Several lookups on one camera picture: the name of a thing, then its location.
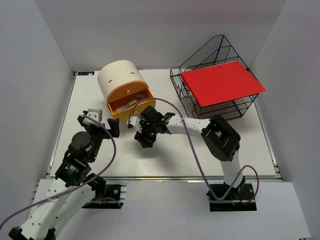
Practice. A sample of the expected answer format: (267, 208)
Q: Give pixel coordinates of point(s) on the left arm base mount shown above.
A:
(113, 198)

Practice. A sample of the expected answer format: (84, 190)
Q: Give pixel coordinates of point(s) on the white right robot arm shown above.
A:
(221, 139)

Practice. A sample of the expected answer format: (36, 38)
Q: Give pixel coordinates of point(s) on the purple highlighter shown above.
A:
(126, 106)

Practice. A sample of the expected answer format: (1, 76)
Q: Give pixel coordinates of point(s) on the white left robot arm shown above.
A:
(74, 184)

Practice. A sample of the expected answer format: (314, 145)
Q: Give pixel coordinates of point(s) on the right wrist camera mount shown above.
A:
(134, 123)

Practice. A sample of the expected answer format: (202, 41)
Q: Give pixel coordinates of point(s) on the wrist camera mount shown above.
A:
(134, 123)
(93, 113)

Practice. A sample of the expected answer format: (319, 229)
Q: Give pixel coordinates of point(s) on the blue highlighter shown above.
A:
(139, 95)

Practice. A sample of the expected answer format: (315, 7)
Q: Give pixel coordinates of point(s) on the round cream drawer organizer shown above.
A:
(118, 81)

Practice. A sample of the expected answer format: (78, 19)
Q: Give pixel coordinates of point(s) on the black wire mesh rack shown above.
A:
(215, 51)

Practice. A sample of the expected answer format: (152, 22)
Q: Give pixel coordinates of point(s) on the aluminium table edge rail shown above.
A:
(276, 178)

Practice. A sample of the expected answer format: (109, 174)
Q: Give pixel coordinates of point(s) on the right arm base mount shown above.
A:
(242, 202)

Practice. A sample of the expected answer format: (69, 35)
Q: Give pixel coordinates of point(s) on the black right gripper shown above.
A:
(141, 137)

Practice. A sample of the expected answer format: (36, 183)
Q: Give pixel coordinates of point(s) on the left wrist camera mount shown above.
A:
(93, 113)

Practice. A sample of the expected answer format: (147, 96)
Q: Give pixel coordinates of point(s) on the red folder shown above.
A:
(221, 83)

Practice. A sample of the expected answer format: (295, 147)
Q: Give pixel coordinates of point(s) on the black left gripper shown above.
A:
(114, 125)

